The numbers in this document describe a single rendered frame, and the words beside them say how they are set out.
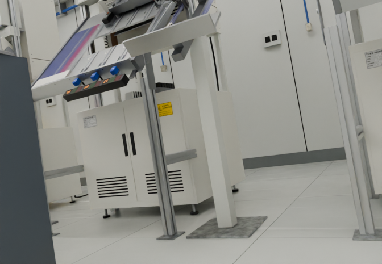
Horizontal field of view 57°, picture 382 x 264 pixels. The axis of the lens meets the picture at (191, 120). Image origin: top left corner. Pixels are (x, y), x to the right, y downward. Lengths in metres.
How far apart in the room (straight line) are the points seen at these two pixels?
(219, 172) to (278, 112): 1.89
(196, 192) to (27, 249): 0.83
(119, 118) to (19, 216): 0.93
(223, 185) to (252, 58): 2.07
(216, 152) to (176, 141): 0.38
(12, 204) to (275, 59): 2.59
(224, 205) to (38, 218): 0.66
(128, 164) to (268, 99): 1.71
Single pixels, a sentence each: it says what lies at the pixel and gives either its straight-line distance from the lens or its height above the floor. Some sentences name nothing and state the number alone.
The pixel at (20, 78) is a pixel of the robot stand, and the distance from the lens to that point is 1.19.
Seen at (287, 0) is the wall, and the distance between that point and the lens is 3.32.
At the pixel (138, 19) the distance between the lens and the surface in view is 1.85.
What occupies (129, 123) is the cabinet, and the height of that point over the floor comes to 0.50.
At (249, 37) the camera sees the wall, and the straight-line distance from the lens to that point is 3.36.
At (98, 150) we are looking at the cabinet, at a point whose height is 0.39.
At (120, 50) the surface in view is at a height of 0.81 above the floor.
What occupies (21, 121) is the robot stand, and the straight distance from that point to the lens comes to 1.16.
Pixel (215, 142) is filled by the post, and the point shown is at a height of 0.34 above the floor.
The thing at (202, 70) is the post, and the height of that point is 0.63.
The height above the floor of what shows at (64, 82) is 0.71.
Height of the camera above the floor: 0.38
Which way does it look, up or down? 3 degrees up
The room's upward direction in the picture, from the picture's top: 9 degrees counter-clockwise
